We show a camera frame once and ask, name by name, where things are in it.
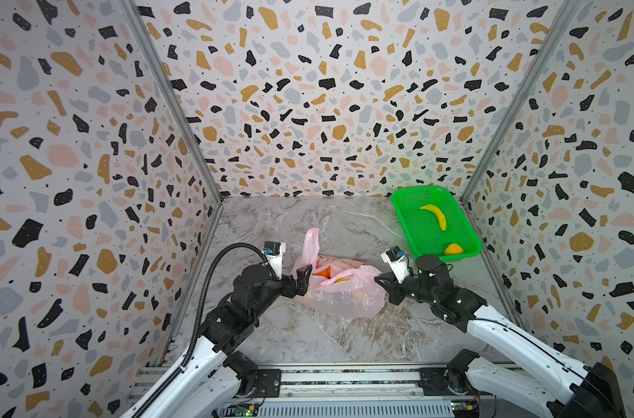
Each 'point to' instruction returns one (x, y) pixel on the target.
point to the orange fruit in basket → (454, 249)
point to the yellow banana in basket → (440, 215)
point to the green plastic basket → (434, 224)
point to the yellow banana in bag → (340, 279)
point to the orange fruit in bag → (327, 273)
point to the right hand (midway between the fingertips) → (378, 278)
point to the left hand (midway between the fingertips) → (300, 264)
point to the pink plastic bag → (340, 286)
